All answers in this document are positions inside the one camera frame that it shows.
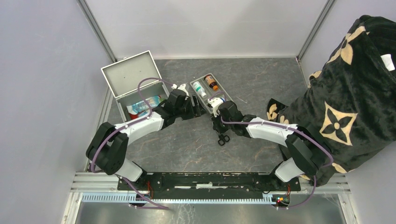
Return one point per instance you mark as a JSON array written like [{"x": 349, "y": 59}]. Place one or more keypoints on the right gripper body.
[{"x": 221, "y": 126}]

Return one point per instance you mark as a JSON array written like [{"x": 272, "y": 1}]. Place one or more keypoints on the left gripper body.
[{"x": 187, "y": 111}]

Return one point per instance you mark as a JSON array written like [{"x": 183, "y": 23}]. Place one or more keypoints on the black scissors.
[{"x": 222, "y": 137}]

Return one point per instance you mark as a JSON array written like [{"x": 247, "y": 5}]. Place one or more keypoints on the clear white plastic bottle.
[{"x": 199, "y": 89}]

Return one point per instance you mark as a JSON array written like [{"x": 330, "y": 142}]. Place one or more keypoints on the grey divider tray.
[{"x": 220, "y": 93}]

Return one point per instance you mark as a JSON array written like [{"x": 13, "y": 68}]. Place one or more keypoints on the brown medicine bottle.
[{"x": 211, "y": 82}]

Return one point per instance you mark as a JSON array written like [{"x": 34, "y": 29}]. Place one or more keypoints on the blue white gauze packet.
[{"x": 142, "y": 106}]

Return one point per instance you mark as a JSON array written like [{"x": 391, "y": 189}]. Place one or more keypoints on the grey metal case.
[{"x": 124, "y": 76}]

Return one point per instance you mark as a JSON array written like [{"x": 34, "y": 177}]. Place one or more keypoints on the red first aid pouch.
[{"x": 133, "y": 116}]

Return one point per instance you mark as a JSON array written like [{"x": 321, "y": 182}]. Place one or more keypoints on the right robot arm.
[{"x": 307, "y": 148}]

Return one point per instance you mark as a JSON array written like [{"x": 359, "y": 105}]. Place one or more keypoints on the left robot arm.
[{"x": 108, "y": 148}]

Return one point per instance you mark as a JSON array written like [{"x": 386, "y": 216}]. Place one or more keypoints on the black floral blanket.
[{"x": 351, "y": 101}]

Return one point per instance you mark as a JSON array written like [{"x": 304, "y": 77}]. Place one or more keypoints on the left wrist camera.
[{"x": 182, "y": 87}]

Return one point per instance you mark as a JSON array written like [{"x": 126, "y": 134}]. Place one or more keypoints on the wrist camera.
[
  {"x": 182, "y": 87},
  {"x": 214, "y": 104}
]

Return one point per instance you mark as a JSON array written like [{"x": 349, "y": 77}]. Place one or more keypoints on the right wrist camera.
[{"x": 214, "y": 104}]

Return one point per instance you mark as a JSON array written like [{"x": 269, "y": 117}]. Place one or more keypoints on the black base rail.
[{"x": 215, "y": 185}]

